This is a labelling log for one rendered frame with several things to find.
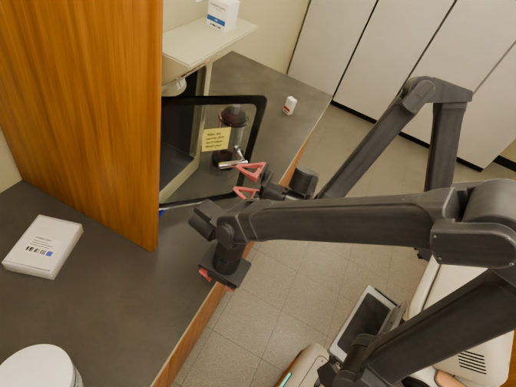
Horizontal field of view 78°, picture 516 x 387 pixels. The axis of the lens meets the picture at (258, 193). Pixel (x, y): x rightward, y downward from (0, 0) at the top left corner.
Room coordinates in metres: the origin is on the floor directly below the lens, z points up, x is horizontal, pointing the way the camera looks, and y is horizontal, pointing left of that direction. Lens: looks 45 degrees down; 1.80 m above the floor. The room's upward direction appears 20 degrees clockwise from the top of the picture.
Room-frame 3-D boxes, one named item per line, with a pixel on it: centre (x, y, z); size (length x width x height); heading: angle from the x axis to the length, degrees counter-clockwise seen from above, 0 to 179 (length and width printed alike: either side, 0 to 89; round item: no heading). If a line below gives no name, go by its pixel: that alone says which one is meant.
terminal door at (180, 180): (0.67, 0.18, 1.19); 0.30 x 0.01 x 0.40; 128
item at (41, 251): (0.37, 0.49, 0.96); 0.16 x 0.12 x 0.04; 8
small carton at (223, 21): (0.77, 0.22, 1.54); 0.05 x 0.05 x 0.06; 75
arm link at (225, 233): (0.38, 0.05, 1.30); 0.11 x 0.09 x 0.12; 66
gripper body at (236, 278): (0.37, 0.02, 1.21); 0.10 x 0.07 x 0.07; 80
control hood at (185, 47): (0.71, 0.23, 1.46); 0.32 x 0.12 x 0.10; 170
